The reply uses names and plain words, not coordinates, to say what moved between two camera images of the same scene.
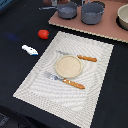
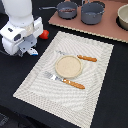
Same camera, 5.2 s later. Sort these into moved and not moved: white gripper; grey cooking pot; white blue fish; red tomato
Moved: white gripper
Not moved: white blue fish; grey cooking pot; red tomato
